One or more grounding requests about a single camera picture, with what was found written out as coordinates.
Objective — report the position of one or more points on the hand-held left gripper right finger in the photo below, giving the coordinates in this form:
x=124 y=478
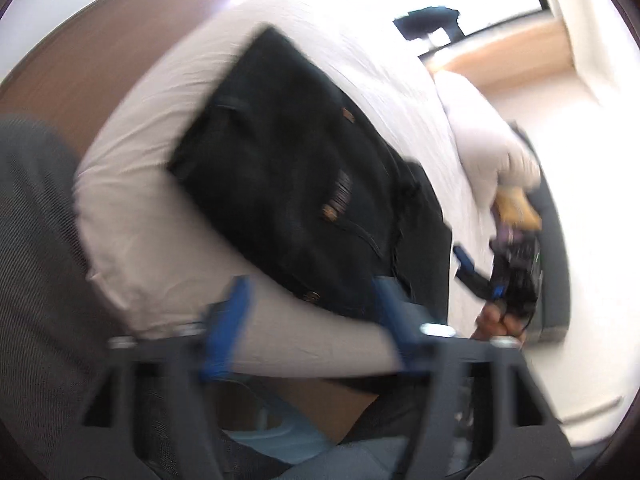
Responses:
x=395 y=320

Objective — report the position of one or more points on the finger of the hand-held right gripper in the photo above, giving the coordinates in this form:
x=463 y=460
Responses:
x=470 y=270

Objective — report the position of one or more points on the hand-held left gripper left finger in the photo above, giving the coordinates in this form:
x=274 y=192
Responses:
x=227 y=320

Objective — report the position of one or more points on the black pants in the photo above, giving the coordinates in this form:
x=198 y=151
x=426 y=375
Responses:
x=280 y=160

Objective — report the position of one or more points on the person's right hand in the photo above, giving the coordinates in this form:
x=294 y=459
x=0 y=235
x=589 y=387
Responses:
x=495 y=325

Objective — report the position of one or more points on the purple pillow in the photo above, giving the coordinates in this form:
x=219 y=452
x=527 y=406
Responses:
x=501 y=239

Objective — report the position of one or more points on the yellow pillow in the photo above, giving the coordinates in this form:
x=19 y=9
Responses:
x=520 y=210

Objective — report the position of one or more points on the light blue item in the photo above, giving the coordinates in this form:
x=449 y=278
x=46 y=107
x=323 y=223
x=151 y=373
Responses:
x=290 y=430

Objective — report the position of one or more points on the bed with white sheet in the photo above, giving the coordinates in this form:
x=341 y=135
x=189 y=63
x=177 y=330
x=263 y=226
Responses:
x=150 y=210

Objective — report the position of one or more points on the white pillow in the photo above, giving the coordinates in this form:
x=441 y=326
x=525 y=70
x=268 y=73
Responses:
x=480 y=130

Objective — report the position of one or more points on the person's grey trousers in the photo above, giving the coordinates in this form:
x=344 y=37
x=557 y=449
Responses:
x=40 y=260

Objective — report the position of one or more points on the dark hanging garment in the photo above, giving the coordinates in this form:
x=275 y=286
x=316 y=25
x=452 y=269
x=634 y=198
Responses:
x=430 y=22

